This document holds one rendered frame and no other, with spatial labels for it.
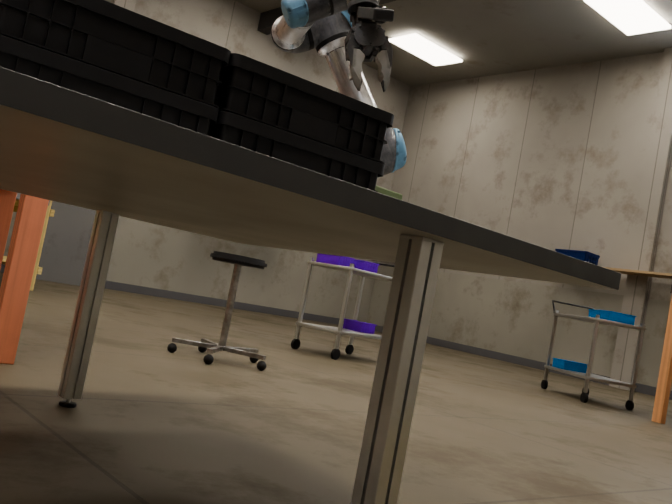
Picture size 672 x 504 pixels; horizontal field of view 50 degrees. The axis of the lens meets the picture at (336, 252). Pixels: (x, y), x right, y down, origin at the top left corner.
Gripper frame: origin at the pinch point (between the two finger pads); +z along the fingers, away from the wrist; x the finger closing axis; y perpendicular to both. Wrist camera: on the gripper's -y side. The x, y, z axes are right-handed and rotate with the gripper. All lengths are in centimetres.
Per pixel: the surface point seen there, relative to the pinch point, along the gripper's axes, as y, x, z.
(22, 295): 177, 99, 20
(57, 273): 889, 168, -107
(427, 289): -18, -1, 48
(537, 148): 873, -576, -294
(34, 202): 169, 93, -18
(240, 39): 952, -104, -498
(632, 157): 733, -644, -233
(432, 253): -19.5, -2.4, 41.5
